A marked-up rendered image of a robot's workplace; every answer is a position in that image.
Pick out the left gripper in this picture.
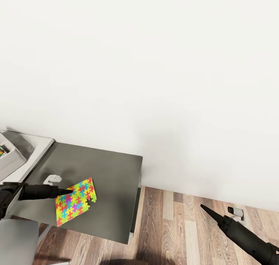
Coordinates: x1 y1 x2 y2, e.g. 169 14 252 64
32 184 73 200

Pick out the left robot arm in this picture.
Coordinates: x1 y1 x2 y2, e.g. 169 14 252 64
0 175 73 221

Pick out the jigsaw puzzle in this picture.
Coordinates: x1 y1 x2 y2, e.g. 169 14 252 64
56 178 97 227

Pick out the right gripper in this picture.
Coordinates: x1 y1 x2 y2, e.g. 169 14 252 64
201 205 258 255

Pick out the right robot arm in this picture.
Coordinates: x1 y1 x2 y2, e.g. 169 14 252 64
201 205 279 265

